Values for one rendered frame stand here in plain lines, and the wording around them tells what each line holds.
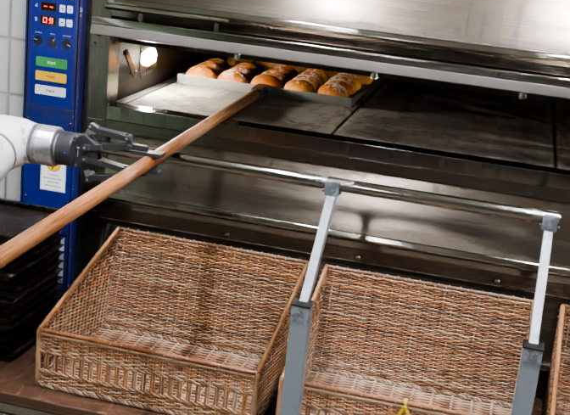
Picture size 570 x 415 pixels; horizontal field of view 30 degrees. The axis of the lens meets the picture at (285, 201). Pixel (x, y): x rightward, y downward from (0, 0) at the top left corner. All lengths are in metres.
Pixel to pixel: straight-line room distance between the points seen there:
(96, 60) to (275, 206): 0.62
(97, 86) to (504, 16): 1.08
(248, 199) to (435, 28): 0.67
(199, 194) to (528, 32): 0.95
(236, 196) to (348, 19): 0.56
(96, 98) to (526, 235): 1.19
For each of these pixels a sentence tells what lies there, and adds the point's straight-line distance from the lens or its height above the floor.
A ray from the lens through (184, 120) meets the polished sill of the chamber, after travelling 2.85.
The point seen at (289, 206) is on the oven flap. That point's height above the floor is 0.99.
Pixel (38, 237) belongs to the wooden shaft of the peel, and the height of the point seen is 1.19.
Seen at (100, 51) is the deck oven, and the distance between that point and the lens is 2.90.
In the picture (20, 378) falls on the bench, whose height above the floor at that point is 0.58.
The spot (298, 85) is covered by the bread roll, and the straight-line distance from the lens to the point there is 3.24.
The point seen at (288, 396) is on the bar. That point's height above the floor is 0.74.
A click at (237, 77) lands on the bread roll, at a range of 3.29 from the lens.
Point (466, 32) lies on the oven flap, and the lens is 2.65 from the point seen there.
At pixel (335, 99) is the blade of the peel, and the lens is 3.21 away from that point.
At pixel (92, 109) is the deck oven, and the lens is 2.94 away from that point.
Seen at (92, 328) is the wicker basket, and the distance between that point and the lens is 2.90.
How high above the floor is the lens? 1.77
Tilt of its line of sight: 16 degrees down
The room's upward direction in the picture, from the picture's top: 6 degrees clockwise
